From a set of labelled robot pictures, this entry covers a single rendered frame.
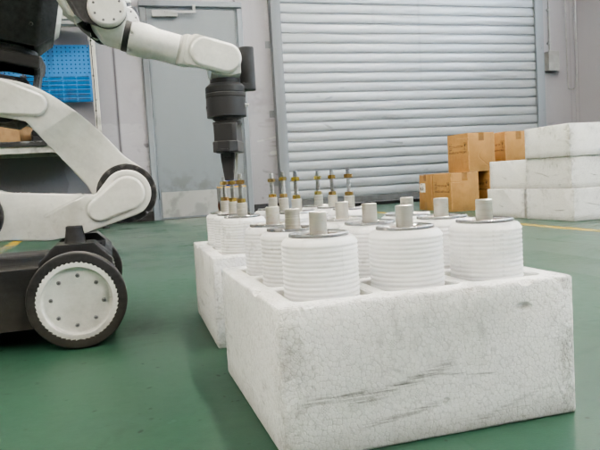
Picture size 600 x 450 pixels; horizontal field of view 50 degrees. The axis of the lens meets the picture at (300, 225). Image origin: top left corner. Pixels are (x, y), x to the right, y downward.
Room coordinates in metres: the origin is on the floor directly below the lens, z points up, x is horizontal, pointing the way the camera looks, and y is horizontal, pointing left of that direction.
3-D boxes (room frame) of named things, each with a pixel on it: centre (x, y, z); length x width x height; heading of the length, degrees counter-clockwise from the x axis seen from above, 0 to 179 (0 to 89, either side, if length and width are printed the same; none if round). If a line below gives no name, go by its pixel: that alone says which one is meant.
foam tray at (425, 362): (0.95, -0.10, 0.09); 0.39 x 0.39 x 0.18; 16
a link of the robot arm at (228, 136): (1.44, 0.15, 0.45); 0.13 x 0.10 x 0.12; 176
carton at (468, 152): (5.14, -1.39, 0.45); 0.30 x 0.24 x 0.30; 18
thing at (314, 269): (0.80, -0.02, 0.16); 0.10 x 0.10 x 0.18
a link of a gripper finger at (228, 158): (1.42, 0.15, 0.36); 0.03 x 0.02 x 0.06; 86
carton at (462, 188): (5.09, -1.25, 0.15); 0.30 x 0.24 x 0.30; 15
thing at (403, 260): (0.83, -0.14, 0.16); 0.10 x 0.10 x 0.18
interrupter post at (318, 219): (0.80, -0.02, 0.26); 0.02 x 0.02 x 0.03
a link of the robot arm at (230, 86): (1.45, 0.14, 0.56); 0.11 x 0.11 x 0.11; 14
